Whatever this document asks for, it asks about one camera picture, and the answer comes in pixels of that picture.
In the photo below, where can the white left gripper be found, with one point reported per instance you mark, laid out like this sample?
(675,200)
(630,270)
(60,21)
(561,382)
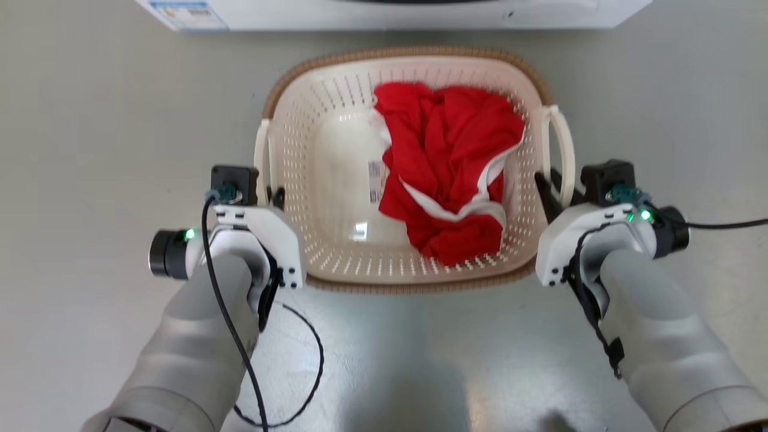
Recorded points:
(276,234)

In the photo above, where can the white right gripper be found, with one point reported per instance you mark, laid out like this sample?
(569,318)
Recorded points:
(558,252)

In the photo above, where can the cream plastic laundry basket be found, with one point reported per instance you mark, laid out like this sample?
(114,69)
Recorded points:
(336,180)

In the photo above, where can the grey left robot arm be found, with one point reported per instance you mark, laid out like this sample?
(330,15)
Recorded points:
(198,336)

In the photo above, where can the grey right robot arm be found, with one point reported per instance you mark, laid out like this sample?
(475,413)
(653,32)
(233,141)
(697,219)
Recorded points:
(666,336)

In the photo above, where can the white barcode sticker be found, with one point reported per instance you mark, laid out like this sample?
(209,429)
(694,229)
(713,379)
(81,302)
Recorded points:
(375,180)

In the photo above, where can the red white garment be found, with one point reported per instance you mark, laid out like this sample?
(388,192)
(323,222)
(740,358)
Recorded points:
(447,156)

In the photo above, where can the blue white energy label sticker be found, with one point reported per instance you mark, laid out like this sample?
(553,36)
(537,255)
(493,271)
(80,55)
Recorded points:
(189,13)

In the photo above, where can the white washing machine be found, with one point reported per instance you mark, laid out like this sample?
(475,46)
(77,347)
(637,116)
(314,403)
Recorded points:
(420,17)

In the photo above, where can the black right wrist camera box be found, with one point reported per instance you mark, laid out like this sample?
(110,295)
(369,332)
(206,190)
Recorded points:
(606,177)

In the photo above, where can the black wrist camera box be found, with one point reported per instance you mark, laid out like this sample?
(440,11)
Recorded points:
(606,177)
(235,177)

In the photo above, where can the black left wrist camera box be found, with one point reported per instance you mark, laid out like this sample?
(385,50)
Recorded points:
(235,177)

